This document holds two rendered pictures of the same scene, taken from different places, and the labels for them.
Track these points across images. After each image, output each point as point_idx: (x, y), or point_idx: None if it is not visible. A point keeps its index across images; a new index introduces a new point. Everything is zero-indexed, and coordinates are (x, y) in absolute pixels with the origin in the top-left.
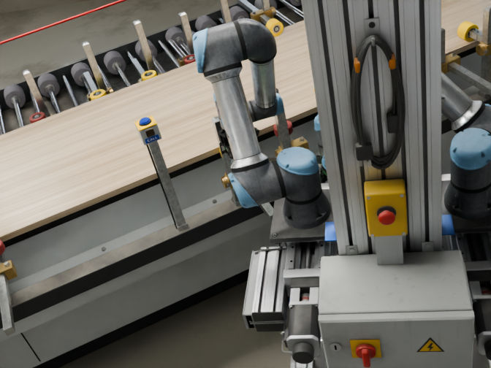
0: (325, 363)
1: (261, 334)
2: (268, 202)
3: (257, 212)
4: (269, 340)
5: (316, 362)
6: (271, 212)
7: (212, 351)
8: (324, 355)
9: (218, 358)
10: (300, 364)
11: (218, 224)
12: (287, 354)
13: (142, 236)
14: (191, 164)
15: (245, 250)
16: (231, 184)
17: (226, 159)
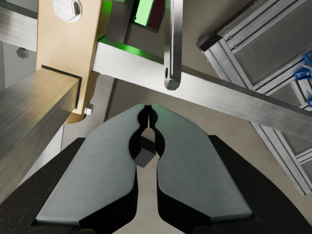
0: (252, 63)
1: (149, 48)
2: (281, 107)
3: (131, 26)
4: (160, 48)
5: (244, 67)
6: (309, 129)
7: (131, 87)
8: (247, 58)
9: (139, 88)
10: (236, 81)
11: (108, 109)
12: (182, 49)
13: (32, 169)
14: None
15: None
16: (89, 99)
17: (29, 165)
